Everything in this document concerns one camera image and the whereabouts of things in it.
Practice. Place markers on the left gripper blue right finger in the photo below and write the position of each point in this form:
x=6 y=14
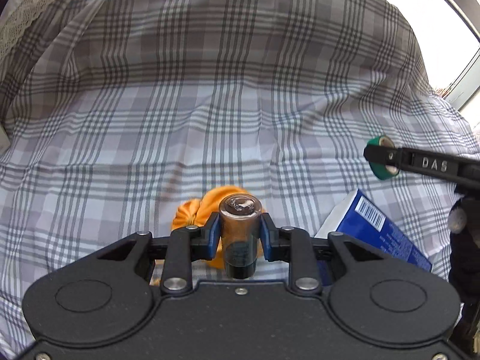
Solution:
x=269 y=236

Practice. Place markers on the blue tissue pack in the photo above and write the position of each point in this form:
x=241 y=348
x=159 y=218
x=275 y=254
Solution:
x=357 y=216

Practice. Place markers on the green tape roll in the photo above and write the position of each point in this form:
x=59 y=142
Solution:
x=380 y=154

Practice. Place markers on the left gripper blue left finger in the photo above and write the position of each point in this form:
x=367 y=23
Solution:
x=210 y=237

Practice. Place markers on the orange drawstring pouch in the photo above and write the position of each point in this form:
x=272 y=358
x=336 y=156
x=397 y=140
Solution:
x=197 y=211

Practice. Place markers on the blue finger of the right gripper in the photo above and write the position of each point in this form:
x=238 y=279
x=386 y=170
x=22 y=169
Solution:
x=462 y=171

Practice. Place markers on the grey plaid bed sheet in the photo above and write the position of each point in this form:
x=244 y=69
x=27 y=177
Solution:
x=119 y=111

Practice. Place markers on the brown black cylinder bottle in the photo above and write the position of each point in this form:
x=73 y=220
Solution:
x=240 y=233

